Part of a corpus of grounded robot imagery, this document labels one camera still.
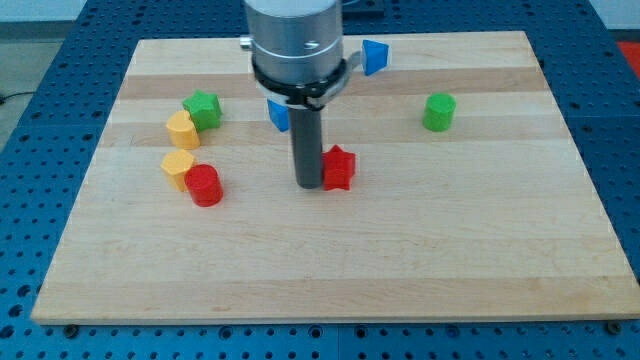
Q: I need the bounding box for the black cable on floor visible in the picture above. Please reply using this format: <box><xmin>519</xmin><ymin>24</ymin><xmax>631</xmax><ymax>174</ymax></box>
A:
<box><xmin>0</xmin><ymin>90</ymin><xmax>34</xmax><ymax>106</ymax></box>

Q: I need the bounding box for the red cylinder block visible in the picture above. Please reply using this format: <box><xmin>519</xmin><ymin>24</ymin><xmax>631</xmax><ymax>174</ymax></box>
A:
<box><xmin>184</xmin><ymin>164</ymin><xmax>224</xmax><ymax>207</ymax></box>

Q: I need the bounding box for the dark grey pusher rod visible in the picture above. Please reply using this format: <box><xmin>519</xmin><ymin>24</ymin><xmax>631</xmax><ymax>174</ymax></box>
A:
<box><xmin>288</xmin><ymin>108</ymin><xmax>323</xmax><ymax>189</ymax></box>

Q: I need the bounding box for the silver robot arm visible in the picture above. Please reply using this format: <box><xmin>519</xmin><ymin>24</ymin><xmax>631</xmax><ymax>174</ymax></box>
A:
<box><xmin>244</xmin><ymin>0</ymin><xmax>362</xmax><ymax>111</ymax></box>

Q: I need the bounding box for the yellow heart block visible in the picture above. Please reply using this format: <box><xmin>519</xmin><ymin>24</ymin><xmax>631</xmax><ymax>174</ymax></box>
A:
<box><xmin>166</xmin><ymin>110</ymin><xmax>200</xmax><ymax>150</ymax></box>

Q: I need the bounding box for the blue cube block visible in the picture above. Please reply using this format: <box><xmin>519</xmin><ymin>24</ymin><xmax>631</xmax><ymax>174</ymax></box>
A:
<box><xmin>267</xmin><ymin>99</ymin><xmax>290</xmax><ymax>132</ymax></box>

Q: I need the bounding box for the green star block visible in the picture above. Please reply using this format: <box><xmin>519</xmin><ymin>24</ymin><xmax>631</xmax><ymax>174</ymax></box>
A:
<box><xmin>182</xmin><ymin>90</ymin><xmax>222</xmax><ymax>132</ymax></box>

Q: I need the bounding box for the wooden board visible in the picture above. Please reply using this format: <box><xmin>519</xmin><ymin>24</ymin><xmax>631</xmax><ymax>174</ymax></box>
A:
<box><xmin>31</xmin><ymin>31</ymin><xmax>639</xmax><ymax>325</ymax></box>

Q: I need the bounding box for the red star block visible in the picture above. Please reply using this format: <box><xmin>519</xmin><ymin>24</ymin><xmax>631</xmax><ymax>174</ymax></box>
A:
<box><xmin>322</xmin><ymin>145</ymin><xmax>356</xmax><ymax>191</ymax></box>

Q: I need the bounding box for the blue triangle block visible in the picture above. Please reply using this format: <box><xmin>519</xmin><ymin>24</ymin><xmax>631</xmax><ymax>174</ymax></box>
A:
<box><xmin>361</xmin><ymin>39</ymin><xmax>390</xmax><ymax>76</ymax></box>

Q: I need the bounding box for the green cylinder block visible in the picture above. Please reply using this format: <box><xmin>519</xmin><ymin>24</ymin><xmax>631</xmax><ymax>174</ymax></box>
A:
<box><xmin>423</xmin><ymin>92</ymin><xmax>457</xmax><ymax>132</ymax></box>

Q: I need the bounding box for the yellow hexagon block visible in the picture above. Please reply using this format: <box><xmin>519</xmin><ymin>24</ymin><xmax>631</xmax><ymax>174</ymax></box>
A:
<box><xmin>161</xmin><ymin>149</ymin><xmax>196</xmax><ymax>192</ymax></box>

